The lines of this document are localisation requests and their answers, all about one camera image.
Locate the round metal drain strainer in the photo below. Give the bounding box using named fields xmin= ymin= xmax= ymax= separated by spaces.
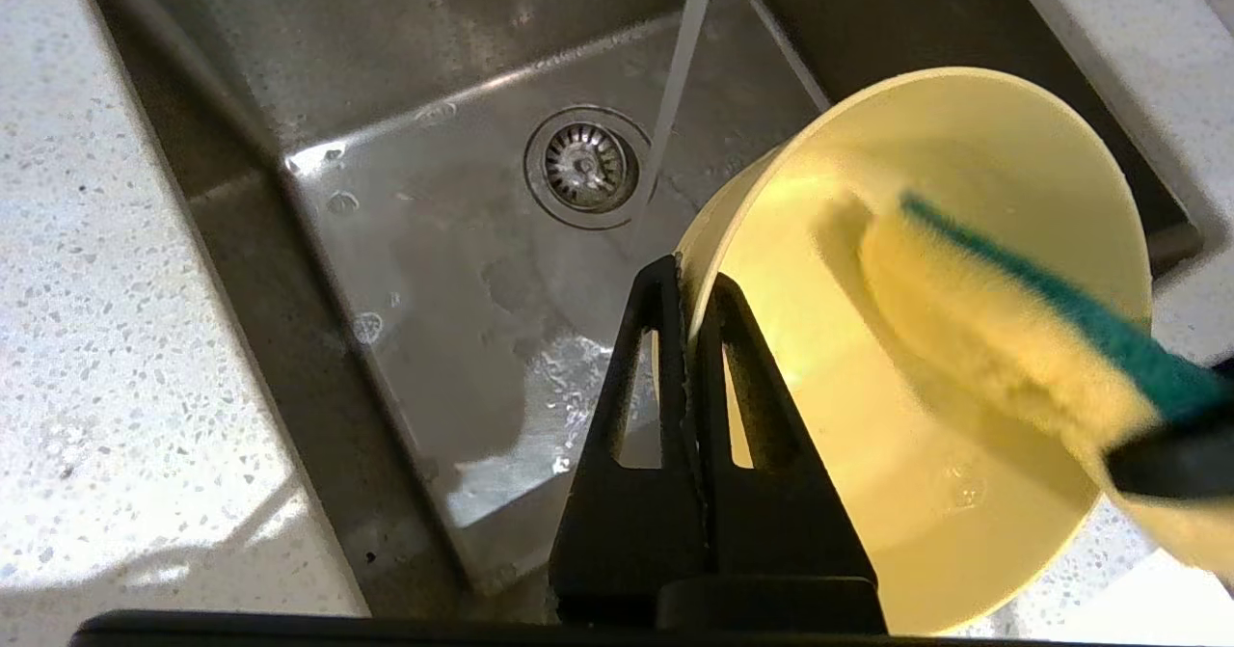
xmin=523 ymin=105 xmax=655 ymax=231

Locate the stainless steel sink basin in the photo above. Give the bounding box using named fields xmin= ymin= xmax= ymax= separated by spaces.
xmin=89 ymin=0 xmax=1206 ymax=619

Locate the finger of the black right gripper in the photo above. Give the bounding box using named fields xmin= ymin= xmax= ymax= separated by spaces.
xmin=1104 ymin=358 xmax=1234 ymax=501

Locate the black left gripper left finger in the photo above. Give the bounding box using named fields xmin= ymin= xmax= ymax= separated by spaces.
xmin=548 ymin=255 xmax=712 ymax=627

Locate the yellow plastic bowl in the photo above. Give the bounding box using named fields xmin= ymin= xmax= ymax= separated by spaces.
xmin=652 ymin=67 xmax=1154 ymax=636

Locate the green and yellow sponge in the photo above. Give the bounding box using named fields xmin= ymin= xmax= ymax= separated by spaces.
xmin=858 ymin=192 xmax=1234 ymax=580

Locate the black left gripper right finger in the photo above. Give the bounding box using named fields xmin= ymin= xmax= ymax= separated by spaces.
xmin=688 ymin=273 xmax=888 ymax=634

